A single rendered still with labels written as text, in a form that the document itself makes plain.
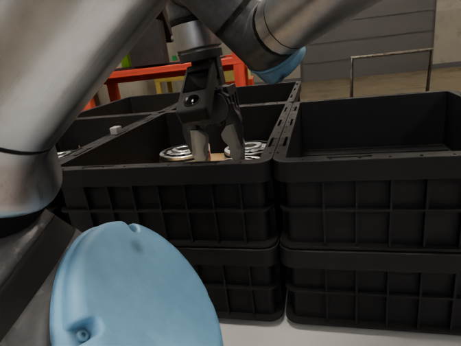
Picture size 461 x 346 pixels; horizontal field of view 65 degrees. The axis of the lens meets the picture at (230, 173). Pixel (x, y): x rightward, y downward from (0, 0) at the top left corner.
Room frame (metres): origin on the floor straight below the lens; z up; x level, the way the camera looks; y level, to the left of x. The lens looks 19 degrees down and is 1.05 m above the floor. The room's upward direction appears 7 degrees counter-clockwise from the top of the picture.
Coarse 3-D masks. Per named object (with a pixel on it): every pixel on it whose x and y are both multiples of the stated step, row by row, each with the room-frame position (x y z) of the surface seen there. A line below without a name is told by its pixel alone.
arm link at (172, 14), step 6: (168, 6) 0.60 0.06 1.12; (174, 6) 0.59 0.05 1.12; (180, 6) 0.57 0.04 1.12; (168, 12) 0.60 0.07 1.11; (174, 12) 0.59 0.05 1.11; (180, 12) 0.58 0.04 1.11; (186, 12) 0.58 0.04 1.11; (174, 18) 0.59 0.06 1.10; (180, 18) 0.58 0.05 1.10; (186, 18) 0.58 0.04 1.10; (192, 18) 0.58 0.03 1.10; (174, 24) 0.59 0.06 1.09
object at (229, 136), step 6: (228, 126) 0.58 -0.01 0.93; (222, 132) 0.58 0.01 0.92; (228, 132) 0.58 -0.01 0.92; (234, 132) 0.58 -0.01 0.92; (222, 138) 0.58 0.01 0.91; (228, 138) 0.58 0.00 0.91; (234, 138) 0.58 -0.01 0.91; (228, 144) 0.58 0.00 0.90; (234, 144) 0.58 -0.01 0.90; (234, 150) 0.58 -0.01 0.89; (240, 150) 0.58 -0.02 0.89; (234, 156) 0.58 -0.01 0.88; (240, 156) 0.58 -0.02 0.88
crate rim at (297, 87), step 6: (258, 84) 1.17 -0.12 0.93; (264, 84) 1.16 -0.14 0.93; (270, 84) 1.15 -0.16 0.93; (276, 84) 1.15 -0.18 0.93; (282, 84) 1.14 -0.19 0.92; (300, 84) 1.10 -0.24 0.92; (300, 90) 1.08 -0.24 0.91; (294, 96) 0.83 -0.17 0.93; (270, 102) 0.78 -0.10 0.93; (276, 102) 0.77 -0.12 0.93; (282, 102) 0.76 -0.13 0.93; (174, 108) 0.87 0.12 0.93
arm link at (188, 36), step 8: (184, 24) 0.58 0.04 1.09; (192, 24) 0.58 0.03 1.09; (200, 24) 0.58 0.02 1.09; (176, 32) 0.59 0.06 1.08; (184, 32) 0.58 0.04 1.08; (192, 32) 0.58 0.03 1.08; (200, 32) 0.58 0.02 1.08; (208, 32) 0.58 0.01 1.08; (176, 40) 0.60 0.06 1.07; (184, 40) 0.58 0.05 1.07; (192, 40) 0.58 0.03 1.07; (200, 40) 0.58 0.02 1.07; (208, 40) 0.58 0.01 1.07; (216, 40) 0.59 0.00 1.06; (176, 48) 0.60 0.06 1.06; (184, 48) 0.59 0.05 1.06; (192, 48) 0.58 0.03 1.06; (200, 48) 0.58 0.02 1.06; (208, 48) 0.59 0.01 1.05
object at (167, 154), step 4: (184, 144) 0.77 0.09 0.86; (168, 148) 0.75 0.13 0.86; (172, 148) 0.76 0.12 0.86; (164, 152) 0.73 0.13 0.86; (168, 152) 0.72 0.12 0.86; (188, 152) 0.70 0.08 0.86; (160, 156) 0.71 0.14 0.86; (164, 156) 0.70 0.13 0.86; (168, 156) 0.69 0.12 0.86; (172, 156) 0.70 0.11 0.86; (176, 156) 0.69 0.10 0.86; (180, 156) 0.68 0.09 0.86; (184, 156) 0.68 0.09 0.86; (188, 156) 0.68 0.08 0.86; (192, 156) 0.68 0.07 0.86; (168, 160) 0.68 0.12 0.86; (172, 160) 0.68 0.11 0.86; (176, 160) 0.68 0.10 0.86
